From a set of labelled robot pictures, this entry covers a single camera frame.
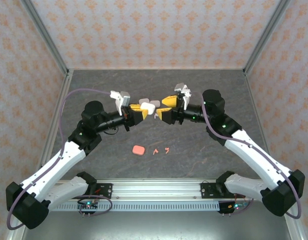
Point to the aluminium corner post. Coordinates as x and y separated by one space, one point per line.
43 35
266 35

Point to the aluminium table edge rail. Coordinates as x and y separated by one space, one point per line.
260 112
56 117

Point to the small controller circuit board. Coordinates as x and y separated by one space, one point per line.
235 206
88 206

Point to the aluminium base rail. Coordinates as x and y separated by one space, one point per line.
156 190

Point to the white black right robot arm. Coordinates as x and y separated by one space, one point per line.
259 157

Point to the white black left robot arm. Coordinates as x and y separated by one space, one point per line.
51 170

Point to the pink earbud charging case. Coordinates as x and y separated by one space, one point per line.
138 150

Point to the grey metal panel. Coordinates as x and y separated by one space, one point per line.
156 225

